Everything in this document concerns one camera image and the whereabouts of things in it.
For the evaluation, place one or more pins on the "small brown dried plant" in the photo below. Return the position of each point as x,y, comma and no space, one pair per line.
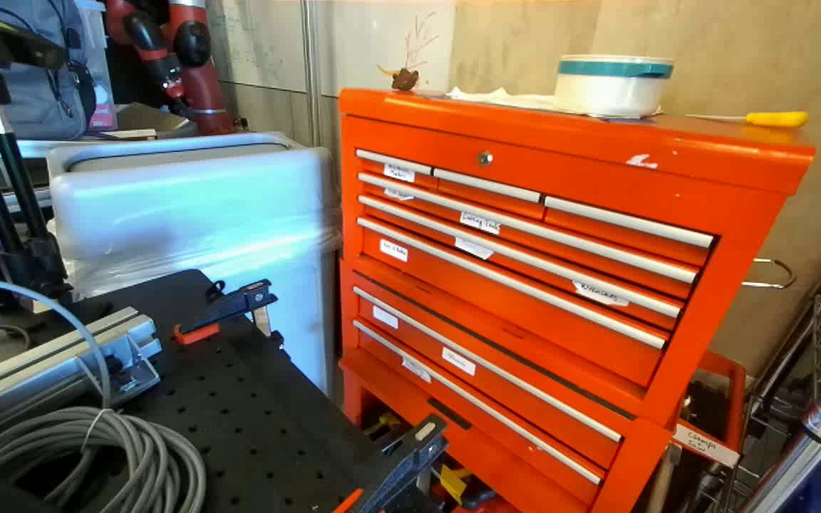
402,79

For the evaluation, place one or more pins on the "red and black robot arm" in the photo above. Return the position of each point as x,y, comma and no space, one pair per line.
202,89

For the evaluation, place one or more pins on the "yellow and black tool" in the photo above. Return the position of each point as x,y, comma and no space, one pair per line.
453,482

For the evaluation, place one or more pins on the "grey backpack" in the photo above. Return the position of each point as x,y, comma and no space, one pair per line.
29,87

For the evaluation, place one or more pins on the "black camera tripod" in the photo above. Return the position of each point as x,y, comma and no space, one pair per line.
1,160

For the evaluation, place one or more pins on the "white bowl with teal rim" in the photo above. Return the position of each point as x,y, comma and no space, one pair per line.
611,89

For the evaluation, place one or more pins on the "aluminium extrusion rail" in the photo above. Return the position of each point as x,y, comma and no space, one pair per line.
40,367

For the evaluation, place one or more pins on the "translucent plastic storage bin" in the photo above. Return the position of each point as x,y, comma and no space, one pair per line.
191,217

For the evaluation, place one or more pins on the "orange metal tool chest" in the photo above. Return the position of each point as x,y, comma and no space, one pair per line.
401,124

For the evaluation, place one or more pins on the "white crumpled cloth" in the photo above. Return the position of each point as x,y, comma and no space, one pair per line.
496,96

